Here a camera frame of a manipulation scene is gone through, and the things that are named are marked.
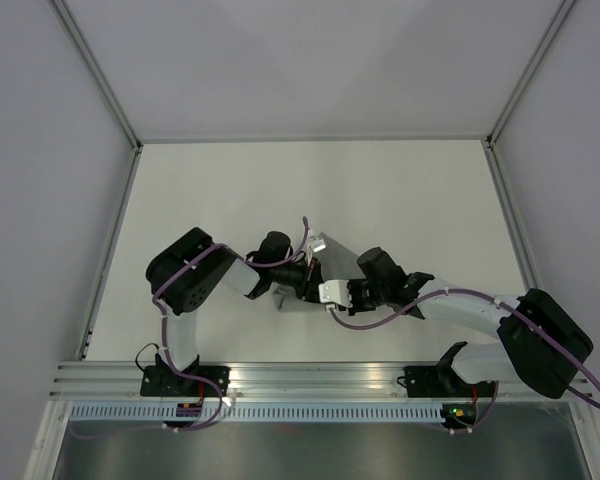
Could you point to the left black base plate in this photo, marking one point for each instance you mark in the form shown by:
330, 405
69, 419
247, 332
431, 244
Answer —
161, 381

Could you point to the right aluminium frame post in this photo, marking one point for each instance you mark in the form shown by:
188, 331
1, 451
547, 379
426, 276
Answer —
539, 54

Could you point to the left aluminium frame post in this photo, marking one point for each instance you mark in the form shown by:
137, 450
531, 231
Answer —
80, 43

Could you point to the aluminium front rail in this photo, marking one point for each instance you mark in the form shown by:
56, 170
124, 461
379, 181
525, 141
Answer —
251, 382

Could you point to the aluminium frame post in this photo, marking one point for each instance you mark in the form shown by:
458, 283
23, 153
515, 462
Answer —
80, 43
539, 54

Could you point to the white slotted cable duct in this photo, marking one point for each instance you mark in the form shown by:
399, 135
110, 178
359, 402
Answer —
266, 412

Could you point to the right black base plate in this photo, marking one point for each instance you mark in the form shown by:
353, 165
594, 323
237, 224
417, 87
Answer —
428, 381

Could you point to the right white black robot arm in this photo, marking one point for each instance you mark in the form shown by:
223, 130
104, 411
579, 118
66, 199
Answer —
534, 340

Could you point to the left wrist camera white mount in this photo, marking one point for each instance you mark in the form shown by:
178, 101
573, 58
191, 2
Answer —
315, 243

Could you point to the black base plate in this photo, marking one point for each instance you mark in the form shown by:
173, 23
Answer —
428, 381
161, 381

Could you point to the grey cloth napkin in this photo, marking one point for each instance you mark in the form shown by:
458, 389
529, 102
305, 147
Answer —
338, 263

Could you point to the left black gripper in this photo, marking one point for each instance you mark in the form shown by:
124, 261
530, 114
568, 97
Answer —
311, 277

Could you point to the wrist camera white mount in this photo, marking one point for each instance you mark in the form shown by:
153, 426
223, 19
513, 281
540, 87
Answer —
315, 243
334, 294

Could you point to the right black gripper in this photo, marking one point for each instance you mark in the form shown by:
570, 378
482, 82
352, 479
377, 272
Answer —
356, 306

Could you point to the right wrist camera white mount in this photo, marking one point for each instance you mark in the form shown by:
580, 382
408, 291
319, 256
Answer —
334, 294

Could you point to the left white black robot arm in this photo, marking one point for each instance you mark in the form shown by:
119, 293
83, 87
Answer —
184, 275

